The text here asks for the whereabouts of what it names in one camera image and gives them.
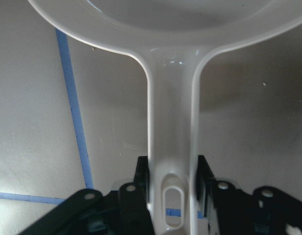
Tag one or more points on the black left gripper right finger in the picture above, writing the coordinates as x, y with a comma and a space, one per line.
231, 211

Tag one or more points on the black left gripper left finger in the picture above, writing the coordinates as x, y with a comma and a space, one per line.
88, 212

